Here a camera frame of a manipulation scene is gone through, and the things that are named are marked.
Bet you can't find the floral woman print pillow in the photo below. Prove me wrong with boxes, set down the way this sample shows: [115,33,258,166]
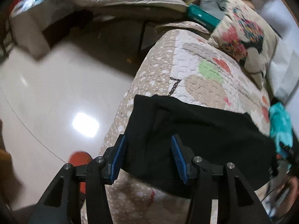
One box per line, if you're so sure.
[208,0,279,90]

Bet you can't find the teal white fleece blanket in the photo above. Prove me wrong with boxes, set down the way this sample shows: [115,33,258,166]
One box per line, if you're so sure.
[269,102,293,159]

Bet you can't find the teal tissue pack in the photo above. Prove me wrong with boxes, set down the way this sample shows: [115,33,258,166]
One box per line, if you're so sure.
[187,4,221,31]

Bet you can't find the grey fabric bag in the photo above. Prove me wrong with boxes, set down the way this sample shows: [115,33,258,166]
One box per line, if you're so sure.
[200,0,227,20]

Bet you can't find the white paper bag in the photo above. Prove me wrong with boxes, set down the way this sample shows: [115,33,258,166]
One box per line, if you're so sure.
[260,0,298,104]

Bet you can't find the heart pattern quilted bedspread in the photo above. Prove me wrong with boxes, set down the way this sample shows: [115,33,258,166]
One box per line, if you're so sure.
[100,29,270,223]

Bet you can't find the black pants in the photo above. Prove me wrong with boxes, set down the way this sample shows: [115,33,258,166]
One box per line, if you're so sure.
[122,95,276,198]

